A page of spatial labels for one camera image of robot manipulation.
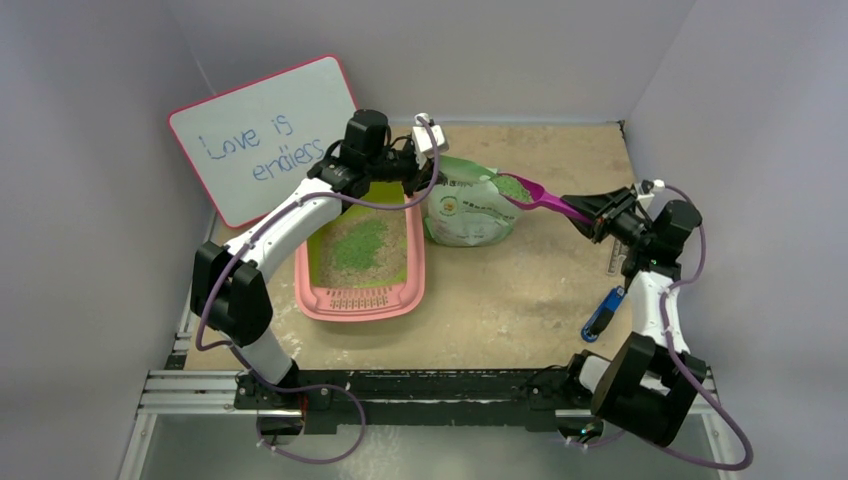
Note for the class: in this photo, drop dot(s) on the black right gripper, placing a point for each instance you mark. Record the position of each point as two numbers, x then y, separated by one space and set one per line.
613 214

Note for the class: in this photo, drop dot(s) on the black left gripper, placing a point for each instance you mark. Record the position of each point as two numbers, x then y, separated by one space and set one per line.
418 179

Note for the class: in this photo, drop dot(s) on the purple plastic scoop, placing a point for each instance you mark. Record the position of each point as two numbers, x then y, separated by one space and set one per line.
528 195

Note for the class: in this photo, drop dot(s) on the green litter bag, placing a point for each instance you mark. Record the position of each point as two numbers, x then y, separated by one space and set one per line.
466 208

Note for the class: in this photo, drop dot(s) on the pink green litter box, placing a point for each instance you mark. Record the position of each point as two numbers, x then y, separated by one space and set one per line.
383 298

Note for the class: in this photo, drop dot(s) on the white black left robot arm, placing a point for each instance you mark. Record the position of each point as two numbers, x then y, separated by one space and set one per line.
364 168

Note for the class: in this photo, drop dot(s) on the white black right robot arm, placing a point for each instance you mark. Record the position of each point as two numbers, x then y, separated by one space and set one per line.
648 388

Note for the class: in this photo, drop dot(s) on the green fresh litter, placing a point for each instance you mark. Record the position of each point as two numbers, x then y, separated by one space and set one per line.
354 246

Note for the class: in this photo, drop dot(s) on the blue black stapler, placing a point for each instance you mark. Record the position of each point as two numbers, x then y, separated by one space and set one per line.
603 314

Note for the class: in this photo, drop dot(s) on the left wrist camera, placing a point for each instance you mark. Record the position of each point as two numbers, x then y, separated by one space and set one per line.
428 137

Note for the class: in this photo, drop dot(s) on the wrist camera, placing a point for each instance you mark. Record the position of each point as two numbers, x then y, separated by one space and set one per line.
428 137
645 190

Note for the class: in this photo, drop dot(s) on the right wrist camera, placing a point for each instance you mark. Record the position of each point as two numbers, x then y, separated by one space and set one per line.
645 190

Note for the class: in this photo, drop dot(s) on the whiteboard with pink frame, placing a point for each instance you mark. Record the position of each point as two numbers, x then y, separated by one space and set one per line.
251 146

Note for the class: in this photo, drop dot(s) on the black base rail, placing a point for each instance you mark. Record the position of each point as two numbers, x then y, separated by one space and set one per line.
541 400

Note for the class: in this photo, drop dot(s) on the aluminium frame rails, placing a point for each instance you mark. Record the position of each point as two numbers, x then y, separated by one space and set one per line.
178 391

